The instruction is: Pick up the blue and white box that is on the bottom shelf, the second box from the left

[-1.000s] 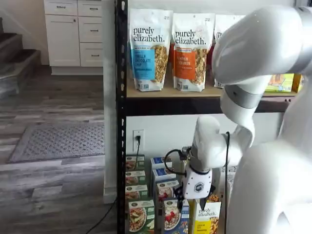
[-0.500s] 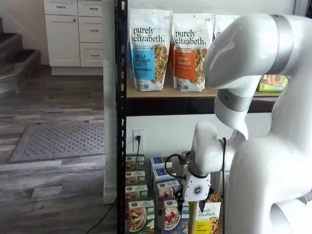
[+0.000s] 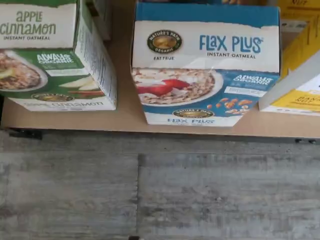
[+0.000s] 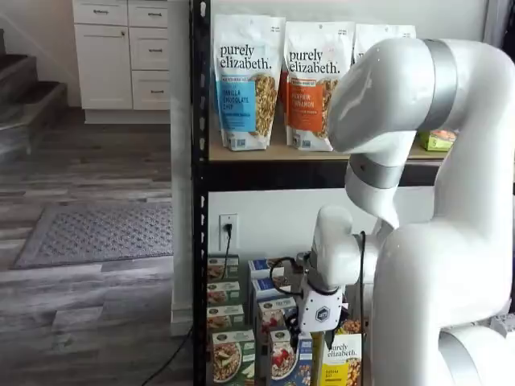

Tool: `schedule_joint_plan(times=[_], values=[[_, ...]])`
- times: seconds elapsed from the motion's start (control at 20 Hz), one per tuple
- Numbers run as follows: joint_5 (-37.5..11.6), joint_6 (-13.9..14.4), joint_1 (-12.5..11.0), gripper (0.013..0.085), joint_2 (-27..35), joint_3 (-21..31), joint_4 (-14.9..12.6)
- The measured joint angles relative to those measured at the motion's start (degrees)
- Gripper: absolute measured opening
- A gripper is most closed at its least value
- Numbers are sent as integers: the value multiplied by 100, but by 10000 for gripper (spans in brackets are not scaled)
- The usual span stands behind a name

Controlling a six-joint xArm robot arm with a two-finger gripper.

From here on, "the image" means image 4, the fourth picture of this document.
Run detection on black floor cable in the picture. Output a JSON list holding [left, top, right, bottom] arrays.
[[139, 323, 195, 386]]

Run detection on yellow purely elizabeth box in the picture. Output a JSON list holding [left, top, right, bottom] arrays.
[[312, 331, 364, 386], [341, 315, 370, 335]]

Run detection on red purely elizabeth granola bag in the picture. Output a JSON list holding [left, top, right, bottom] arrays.
[[352, 23, 418, 68]]

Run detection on black plug with cord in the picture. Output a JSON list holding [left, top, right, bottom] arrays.
[[222, 222, 234, 282]]

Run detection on green apple cinnamon oatmeal box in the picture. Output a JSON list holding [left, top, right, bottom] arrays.
[[207, 253, 241, 282], [207, 280, 241, 309], [207, 304, 246, 333], [211, 329, 257, 384]]

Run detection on orange purely elizabeth granola bag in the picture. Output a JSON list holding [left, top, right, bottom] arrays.
[[283, 20, 357, 153], [278, 71, 289, 116]]

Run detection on white carton box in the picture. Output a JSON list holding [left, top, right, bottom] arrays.
[[489, 312, 515, 339]]

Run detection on green Bobo's apple pie box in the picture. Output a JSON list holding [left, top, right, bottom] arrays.
[[419, 128, 459, 153]]

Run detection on white kitchen cabinet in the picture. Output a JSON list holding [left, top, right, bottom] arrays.
[[72, 0, 173, 125]]

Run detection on grey floor mat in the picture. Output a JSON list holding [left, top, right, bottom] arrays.
[[10, 202, 175, 271]]

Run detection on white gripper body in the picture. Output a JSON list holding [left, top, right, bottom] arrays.
[[299, 279, 344, 335]]

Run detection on black metal shelf rack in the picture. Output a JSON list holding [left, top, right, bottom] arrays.
[[188, 0, 446, 386]]

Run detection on white wall outlet plate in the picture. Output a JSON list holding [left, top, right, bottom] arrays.
[[218, 213, 239, 252]]

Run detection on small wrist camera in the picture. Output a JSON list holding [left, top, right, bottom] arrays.
[[295, 249, 314, 279]]

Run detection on blue purely elizabeth granola bag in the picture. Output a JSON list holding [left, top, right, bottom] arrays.
[[268, 15, 287, 81], [212, 14, 281, 153]]

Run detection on dark carpeted stairs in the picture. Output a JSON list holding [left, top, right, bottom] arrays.
[[0, 27, 68, 162]]

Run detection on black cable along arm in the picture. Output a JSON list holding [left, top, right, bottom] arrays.
[[357, 230, 368, 337]]

